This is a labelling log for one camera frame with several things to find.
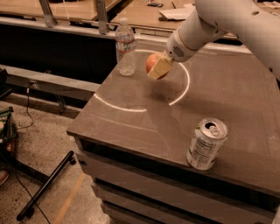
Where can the grey drawer cabinet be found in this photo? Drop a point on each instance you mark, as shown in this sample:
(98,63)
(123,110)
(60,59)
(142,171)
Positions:
(134,133)

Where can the black phone on desk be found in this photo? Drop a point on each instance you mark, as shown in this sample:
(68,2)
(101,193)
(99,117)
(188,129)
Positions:
(159,5)

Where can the white soda can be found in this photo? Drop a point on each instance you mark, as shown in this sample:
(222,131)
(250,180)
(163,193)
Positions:
(208,137)

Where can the red apple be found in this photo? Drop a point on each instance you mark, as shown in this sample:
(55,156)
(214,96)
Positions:
(151,62)

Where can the grey metal bracket middle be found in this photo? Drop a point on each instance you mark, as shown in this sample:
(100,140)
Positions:
(102,16)

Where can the clear plastic water bottle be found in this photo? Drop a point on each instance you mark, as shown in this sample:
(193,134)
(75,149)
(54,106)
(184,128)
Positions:
(125,46)

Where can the black metal stand leg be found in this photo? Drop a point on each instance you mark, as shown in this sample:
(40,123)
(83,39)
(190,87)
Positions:
(28,209)

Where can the grey metal bracket left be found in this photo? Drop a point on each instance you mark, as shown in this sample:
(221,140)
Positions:
(50,21)

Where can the grey metal bracket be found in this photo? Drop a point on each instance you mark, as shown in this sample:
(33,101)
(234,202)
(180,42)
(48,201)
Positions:
(102,16)
(50,21)

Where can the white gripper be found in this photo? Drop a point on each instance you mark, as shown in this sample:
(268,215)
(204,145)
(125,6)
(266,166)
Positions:
(178,49)

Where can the dark bag on floor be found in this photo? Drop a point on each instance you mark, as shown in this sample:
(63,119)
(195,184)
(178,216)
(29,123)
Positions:
(8,131)

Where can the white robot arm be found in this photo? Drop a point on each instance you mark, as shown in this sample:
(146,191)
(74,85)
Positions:
(257,29)

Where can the white paper sheets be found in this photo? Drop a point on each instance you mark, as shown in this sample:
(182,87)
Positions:
(177,14)

